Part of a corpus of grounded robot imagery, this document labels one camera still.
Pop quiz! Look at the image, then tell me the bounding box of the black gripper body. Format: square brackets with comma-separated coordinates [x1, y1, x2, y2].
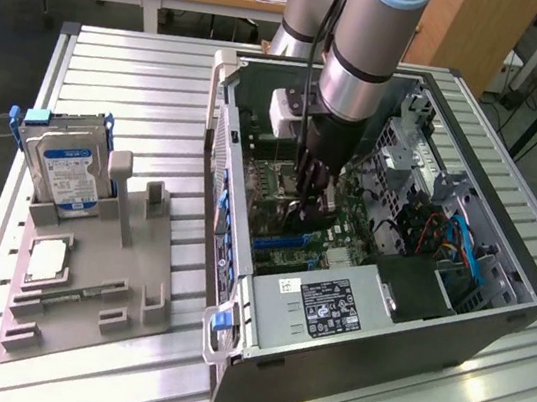
[298, 108, 366, 179]

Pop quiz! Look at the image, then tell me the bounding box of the dark graphics card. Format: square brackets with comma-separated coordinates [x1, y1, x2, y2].
[243, 190, 338, 245]

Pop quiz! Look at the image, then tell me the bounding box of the CPU socket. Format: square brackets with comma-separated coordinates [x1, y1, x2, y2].
[272, 161, 301, 197]

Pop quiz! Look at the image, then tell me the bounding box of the green motherboard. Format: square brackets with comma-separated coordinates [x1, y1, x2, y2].
[225, 124, 399, 292]

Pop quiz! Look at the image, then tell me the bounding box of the blue expansion slot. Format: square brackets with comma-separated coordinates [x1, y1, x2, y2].
[250, 226, 315, 259]

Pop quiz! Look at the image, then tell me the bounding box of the small silver chipset heatsink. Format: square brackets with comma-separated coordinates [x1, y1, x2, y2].
[324, 247, 356, 268]

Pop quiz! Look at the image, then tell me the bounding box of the metal drive cage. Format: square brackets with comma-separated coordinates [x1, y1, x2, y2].
[347, 88, 537, 326]

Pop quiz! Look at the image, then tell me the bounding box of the blue expansion card retainer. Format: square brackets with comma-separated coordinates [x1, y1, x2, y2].
[206, 188, 244, 277]

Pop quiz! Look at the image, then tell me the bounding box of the grey power supply unit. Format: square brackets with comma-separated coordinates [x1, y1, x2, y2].
[229, 245, 401, 371]

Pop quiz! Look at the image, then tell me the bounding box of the blue case latch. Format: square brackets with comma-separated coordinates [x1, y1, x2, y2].
[208, 306, 238, 336]

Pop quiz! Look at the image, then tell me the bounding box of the wooden cabinet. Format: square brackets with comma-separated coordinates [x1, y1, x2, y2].
[401, 0, 537, 106]

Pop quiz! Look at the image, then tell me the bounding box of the black open PC case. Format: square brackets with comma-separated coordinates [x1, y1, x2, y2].
[161, 39, 537, 402]

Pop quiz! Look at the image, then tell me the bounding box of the grey parts rack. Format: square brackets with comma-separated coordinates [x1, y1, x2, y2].
[0, 134, 196, 388]

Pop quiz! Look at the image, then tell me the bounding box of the hard disk with blue label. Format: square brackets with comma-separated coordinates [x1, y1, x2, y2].
[6, 108, 114, 225]

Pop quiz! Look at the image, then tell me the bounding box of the green RAM stick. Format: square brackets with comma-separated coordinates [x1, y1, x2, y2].
[39, 281, 104, 311]

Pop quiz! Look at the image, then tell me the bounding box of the silver CPU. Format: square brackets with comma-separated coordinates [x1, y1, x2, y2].
[26, 235, 70, 283]

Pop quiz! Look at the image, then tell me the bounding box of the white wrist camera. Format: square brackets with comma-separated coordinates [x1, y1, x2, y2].
[264, 87, 316, 143]

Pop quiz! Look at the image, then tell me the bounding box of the red and yellow wire bundle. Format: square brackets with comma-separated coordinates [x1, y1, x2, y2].
[418, 211, 454, 249]

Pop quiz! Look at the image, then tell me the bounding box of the blue wire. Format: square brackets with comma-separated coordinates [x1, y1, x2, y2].
[441, 212, 497, 288]

